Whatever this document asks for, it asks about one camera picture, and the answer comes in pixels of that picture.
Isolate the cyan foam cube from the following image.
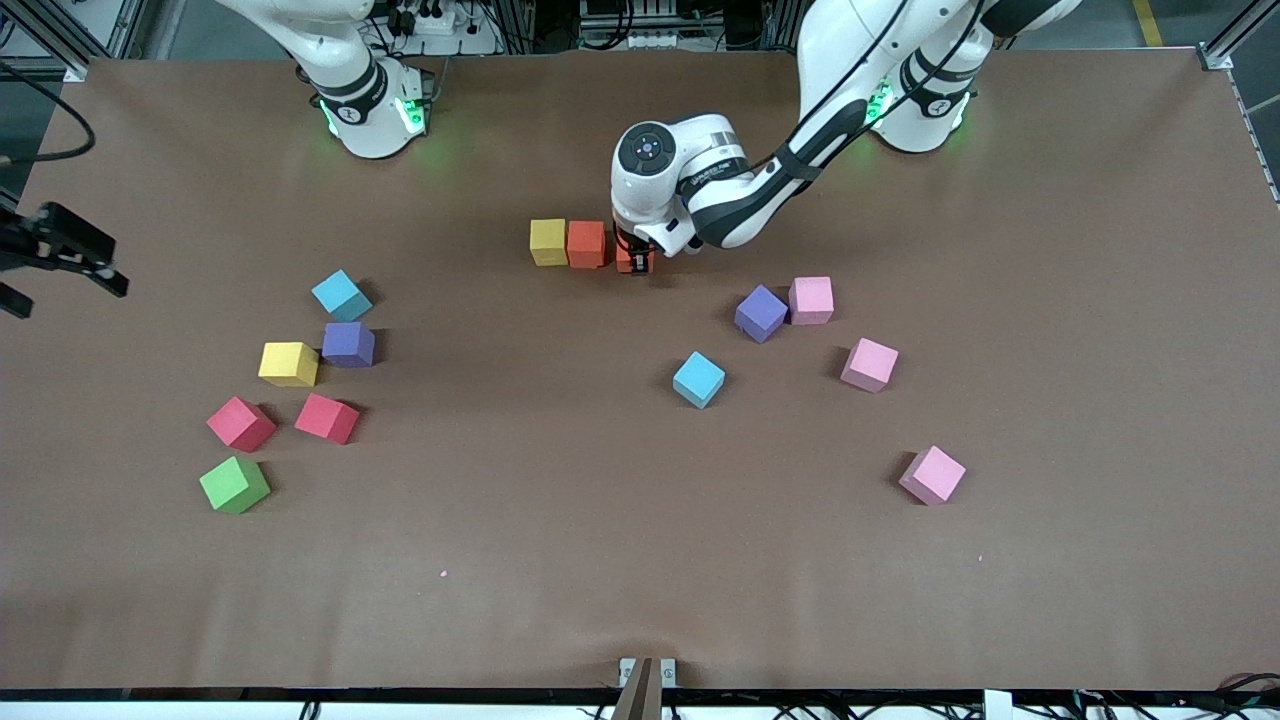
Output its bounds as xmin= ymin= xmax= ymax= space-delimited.
xmin=311 ymin=269 xmax=373 ymax=323
xmin=672 ymin=350 xmax=727 ymax=410

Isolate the yellow foam cube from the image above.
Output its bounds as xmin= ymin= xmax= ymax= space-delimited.
xmin=258 ymin=341 xmax=320 ymax=389
xmin=529 ymin=218 xmax=569 ymax=268

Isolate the aluminium frame rail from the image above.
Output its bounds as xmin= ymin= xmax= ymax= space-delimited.
xmin=40 ymin=0 xmax=151 ymax=81
xmin=1195 ymin=0 xmax=1280 ymax=206

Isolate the red foam cube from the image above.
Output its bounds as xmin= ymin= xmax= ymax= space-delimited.
xmin=206 ymin=396 xmax=278 ymax=454
xmin=294 ymin=392 xmax=360 ymax=446

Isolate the metal table edge bracket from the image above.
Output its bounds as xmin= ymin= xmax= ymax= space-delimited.
xmin=618 ymin=657 xmax=678 ymax=691

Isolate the pink foam cube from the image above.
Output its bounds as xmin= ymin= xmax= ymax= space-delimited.
xmin=898 ymin=445 xmax=968 ymax=507
xmin=788 ymin=276 xmax=836 ymax=327
xmin=839 ymin=337 xmax=900 ymax=394

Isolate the brown tapered post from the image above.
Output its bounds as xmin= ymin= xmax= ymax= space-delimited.
xmin=610 ymin=657 xmax=656 ymax=720

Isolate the white power strip with plugs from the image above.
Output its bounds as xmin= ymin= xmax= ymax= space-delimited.
xmin=393 ymin=5 xmax=458 ymax=37

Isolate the green foam cube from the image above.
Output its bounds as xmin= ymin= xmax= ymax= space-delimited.
xmin=198 ymin=455 xmax=272 ymax=516

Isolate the orange foam cube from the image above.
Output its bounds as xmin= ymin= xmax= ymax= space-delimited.
xmin=614 ymin=232 xmax=657 ymax=277
xmin=566 ymin=220 xmax=608 ymax=270

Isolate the purple foam cube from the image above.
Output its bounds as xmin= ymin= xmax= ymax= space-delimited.
xmin=734 ymin=284 xmax=790 ymax=345
xmin=322 ymin=321 xmax=377 ymax=369

